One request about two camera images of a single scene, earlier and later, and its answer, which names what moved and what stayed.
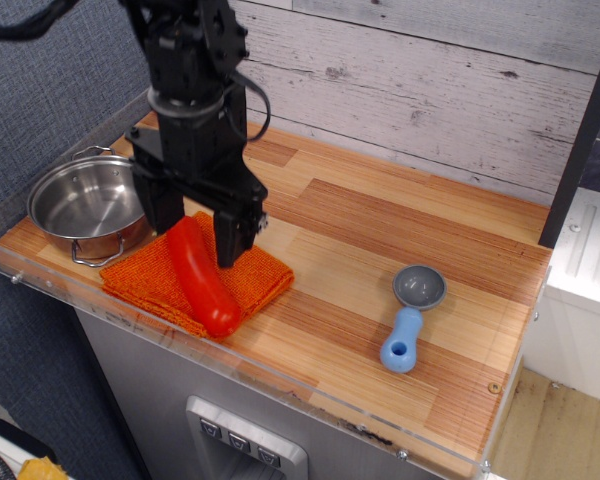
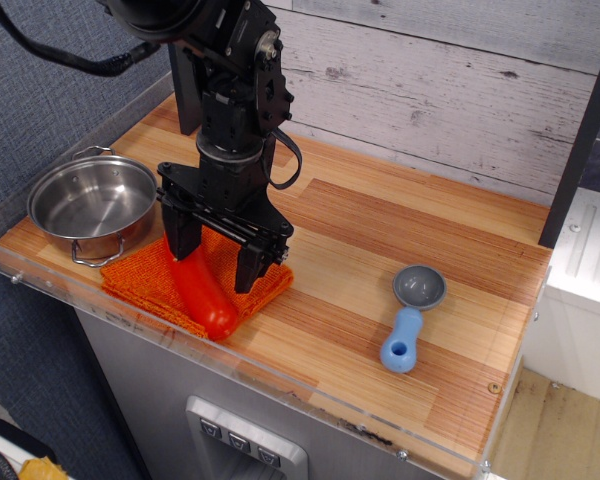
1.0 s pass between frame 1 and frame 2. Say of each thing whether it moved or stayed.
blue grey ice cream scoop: stayed
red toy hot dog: stayed
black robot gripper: moved
